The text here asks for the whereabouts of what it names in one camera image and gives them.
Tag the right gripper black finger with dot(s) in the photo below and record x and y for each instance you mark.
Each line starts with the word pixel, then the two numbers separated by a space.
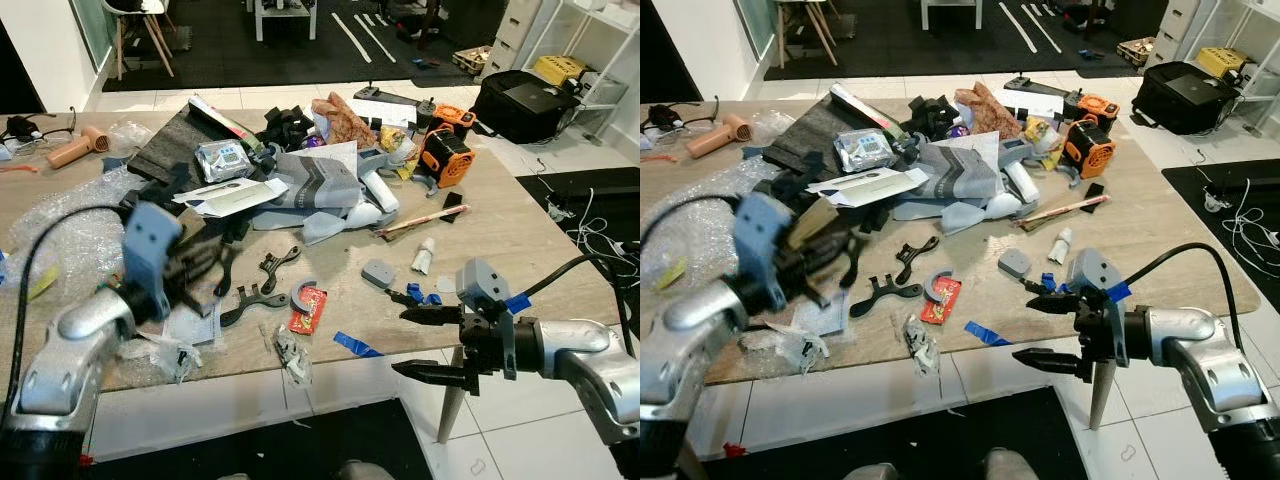
pixel 1052 301
pixel 435 316
pixel 435 375
pixel 1050 362

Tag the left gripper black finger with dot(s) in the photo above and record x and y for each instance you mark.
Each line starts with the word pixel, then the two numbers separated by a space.
pixel 842 282
pixel 218 288
pixel 848 250
pixel 222 256

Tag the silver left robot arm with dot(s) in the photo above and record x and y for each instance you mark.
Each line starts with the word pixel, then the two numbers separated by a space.
pixel 70 340
pixel 690 335

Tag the small blue plastic clip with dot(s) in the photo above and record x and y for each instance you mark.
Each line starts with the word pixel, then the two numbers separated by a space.
pixel 1052 282
pixel 422 294

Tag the wooden table leg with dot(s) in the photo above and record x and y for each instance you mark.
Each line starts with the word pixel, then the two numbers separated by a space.
pixel 1102 395
pixel 450 400

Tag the black forked plastic part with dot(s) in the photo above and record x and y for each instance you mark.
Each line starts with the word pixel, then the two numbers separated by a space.
pixel 250 305
pixel 885 297

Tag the white paper leaflet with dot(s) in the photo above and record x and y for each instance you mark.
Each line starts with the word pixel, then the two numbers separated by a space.
pixel 195 322
pixel 825 315

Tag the black wrench shaped part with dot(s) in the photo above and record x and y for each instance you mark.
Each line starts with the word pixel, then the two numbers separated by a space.
pixel 910 262
pixel 272 270

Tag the rounded grey plastic part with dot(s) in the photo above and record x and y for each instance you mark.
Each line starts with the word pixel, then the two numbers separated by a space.
pixel 1014 263
pixel 378 274

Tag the small white bottle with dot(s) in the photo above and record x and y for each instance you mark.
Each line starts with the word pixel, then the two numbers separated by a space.
pixel 1061 247
pixel 425 257

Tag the flat white cardboard box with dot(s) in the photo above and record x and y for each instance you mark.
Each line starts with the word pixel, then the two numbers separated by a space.
pixel 870 187
pixel 235 197

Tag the blue tape strip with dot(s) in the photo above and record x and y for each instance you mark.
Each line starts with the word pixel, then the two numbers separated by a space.
pixel 987 333
pixel 355 344

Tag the crumpled clear plastic bag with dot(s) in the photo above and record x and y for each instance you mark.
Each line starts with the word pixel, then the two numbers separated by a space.
pixel 165 358
pixel 800 350

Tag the thin pink wooden stick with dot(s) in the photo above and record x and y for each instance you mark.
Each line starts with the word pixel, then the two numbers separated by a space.
pixel 425 220
pixel 1062 209

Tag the red snack packet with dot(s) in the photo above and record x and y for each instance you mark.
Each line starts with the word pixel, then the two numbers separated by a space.
pixel 310 312
pixel 942 303

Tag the silver foil packet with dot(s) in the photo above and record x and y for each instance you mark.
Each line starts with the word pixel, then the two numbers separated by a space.
pixel 222 160
pixel 862 150

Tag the small clear bag black parts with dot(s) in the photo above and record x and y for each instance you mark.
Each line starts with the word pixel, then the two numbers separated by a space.
pixel 292 355
pixel 922 345

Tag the grey robot foot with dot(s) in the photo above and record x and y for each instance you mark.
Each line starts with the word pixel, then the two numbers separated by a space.
pixel 368 471
pixel 1015 465

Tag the small black rectangular block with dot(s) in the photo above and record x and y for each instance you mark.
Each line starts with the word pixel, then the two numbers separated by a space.
pixel 1096 196
pixel 453 207

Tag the pale blue plastic piece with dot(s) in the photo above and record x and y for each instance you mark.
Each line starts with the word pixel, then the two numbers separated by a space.
pixel 965 215
pixel 330 225

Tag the clear bubble wrap sheet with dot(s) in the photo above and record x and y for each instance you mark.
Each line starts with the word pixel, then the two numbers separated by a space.
pixel 690 195
pixel 75 235

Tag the dark grey felt mat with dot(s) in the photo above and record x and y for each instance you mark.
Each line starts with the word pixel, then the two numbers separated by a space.
pixel 175 145
pixel 810 130

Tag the white plastic tube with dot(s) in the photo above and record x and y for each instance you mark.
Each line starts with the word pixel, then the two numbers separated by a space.
pixel 382 192
pixel 1022 182

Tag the grey pulp packaging tray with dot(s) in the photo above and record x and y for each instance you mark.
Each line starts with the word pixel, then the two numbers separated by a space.
pixel 325 180
pixel 965 170

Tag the long white printed box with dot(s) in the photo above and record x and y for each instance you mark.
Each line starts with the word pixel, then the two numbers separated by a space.
pixel 225 122
pixel 865 110

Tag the yellow paper scrap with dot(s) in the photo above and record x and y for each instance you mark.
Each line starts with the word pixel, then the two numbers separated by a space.
pixel 43 283
pixel 670 274

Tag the black floor mat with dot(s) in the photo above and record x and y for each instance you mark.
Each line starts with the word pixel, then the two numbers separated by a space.
pixel 900 430
pixel 1190 200
pixel 250 445
pixel 560 230

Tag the tan handheld blower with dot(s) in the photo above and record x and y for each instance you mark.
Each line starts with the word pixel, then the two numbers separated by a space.
pixel 720 135
pixel 78 147

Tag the yellow snack packet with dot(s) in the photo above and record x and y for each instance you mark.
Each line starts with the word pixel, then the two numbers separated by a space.
pixel 400 150
pixel 1040 138

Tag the brown crumpled paper bag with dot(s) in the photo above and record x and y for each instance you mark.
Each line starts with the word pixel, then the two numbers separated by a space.
pixel 345 120
pixel 988 110

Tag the black rug white stripes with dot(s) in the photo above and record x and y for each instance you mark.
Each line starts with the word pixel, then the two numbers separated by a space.
pixel 900 50
pixel 250 60

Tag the white paper sheet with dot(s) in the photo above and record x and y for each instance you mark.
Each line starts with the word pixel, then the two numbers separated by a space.
pixel 385 112
pixel 1035 103

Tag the small orange black tool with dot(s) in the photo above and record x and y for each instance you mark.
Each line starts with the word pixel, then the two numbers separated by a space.
pixel 453 116
pixel 1097 106

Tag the black backpack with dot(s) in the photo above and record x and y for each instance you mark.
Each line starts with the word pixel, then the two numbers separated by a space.
pixel 1185 95
pixel 525 105

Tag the white chair wooden legs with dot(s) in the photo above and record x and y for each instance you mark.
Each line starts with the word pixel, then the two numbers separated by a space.
pixel 805 15
pixel 135 10

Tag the small white table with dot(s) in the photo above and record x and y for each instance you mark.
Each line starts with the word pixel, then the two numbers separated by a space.
pixel 285 12
pixel 952 8

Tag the white drawer unit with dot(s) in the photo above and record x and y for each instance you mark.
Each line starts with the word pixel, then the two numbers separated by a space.
pixel 1172 30
pixel 510 35

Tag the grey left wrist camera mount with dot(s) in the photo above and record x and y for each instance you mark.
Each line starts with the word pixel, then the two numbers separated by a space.
pixel 150 245
pixel 762 240

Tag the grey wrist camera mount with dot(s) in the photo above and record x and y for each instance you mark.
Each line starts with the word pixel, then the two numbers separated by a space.
pixel 1093 272
pixel 150 245
pixel 482 283
pixel 762 240

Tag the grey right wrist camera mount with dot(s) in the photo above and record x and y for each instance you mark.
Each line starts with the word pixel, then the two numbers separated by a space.
pixel 1093 272
pixel 482 283

